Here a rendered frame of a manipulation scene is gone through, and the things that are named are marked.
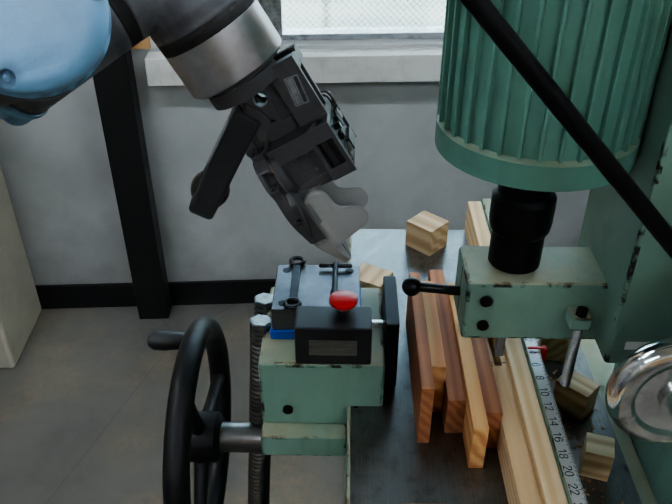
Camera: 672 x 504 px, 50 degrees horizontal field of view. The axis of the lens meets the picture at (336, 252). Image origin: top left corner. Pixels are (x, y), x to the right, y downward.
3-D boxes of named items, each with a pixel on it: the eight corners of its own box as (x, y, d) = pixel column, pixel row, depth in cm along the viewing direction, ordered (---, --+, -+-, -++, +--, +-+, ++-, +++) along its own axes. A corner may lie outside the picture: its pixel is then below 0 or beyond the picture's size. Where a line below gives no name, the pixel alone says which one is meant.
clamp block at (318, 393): (274, 339, 94) (270, 283, 89) (378, 341, 93) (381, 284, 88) (261, 426, 81) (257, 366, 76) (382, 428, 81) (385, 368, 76)
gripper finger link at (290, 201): (325, 246, 67) (273, 172, 63) (311, 253, 67) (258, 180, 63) (327, 220, 71) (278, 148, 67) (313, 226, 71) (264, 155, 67)
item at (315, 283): (277, 290, 87) (275, 252, 84) (369, 291, 87) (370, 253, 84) (266, 364, 77) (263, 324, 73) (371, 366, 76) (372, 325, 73)
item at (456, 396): (426, 299, 96) (428, 269, 93) (440, 299, 96) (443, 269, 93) (444, 433, 77) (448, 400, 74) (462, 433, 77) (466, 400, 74)
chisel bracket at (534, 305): (451, 308, 81) (458, 244, 76) (578, 309, 80) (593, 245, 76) (459, 352, 74) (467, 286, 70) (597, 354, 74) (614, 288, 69)
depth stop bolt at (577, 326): (551, 373, 76) (568, 299, 71) (571, 373, 76) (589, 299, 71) (556, 387, 75) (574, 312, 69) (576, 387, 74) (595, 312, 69)
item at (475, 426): (443, 318, 92) (447, 282, 89) (455, 319, 92) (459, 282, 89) (467, 468, 73) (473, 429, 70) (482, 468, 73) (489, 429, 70)
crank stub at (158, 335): (145, 351, 87) (150, 349, 90) (192, 351, 87) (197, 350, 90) (145, 330, 88) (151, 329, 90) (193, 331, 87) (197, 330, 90)
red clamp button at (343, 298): (329, 295, 78) (329, 287, 77) (357, 295, 78) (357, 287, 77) (328, 312, 75) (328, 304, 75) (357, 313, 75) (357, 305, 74)
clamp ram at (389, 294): (331, 334, 89) (331, 274, 84) (392, 335, 89) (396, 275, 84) (329, 386, 82) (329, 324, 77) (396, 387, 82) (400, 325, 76)
